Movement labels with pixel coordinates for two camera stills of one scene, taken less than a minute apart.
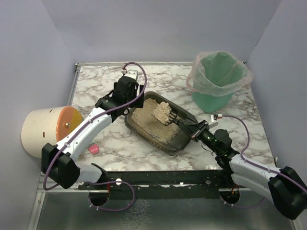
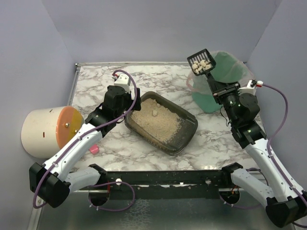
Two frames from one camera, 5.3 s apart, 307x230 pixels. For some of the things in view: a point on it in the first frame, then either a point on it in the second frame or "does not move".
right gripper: x=198 y=129 to x=226 y=90
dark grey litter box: x=161 y=123 does not move
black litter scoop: x=174 y=118 to x=202 y=63
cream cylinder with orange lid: x=41 y=127 does not move
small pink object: x=94 y=148 does not move
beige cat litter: x=153 y=119 does not move
